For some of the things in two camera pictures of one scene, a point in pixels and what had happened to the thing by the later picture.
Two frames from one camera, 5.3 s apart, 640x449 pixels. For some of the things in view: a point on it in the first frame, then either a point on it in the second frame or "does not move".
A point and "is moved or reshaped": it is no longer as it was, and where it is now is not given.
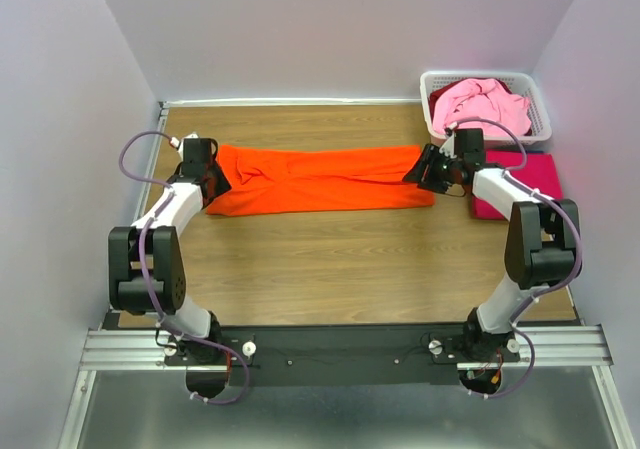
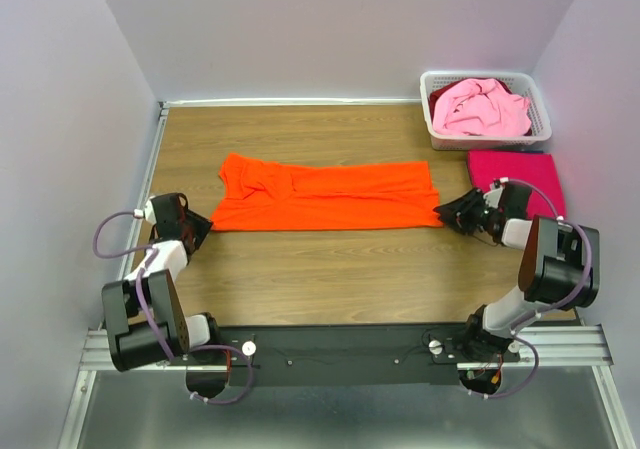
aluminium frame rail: (546, 347) does not move
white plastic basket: (520, 81) does not move
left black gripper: (223, 184) to (203, 225)
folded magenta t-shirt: (538, 175) does not move
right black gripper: (430, 155) to (457, 211)
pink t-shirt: (481, 98) does not move
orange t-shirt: (269, 180) is moved or reshaped
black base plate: (344, 355) does not move
